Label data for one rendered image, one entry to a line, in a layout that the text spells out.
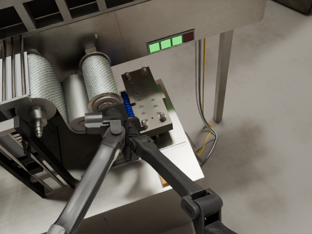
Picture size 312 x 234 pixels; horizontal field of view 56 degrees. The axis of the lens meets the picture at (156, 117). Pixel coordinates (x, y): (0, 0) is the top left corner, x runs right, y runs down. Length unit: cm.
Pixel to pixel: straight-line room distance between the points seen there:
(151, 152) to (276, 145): 165
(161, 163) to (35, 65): 64
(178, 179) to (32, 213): 80
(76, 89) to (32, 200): 57
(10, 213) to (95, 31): 92
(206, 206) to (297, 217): 154
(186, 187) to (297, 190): 160
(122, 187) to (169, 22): 80
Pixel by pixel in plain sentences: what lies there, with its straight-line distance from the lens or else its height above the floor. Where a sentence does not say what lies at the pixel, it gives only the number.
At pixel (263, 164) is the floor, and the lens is 247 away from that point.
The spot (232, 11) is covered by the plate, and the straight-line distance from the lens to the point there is 157.
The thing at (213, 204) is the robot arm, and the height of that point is 132.
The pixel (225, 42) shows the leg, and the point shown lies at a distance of 193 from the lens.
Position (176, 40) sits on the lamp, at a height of 119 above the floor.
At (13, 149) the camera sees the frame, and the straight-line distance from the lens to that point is 121.
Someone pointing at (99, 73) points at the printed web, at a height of 131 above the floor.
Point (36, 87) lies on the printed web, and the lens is 118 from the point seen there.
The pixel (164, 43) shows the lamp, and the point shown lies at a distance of 150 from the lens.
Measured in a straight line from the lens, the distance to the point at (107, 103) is 118.
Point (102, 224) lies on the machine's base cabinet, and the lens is 162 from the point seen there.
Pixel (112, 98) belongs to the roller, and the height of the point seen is 129.
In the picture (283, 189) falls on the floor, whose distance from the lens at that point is 242.
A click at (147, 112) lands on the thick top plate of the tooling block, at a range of 143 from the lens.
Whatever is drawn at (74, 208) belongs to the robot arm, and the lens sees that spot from 82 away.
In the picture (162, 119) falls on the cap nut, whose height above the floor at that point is 105.
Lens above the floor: 218
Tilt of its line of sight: 55 degrees down
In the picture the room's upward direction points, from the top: 11 degrees counter-clockwise
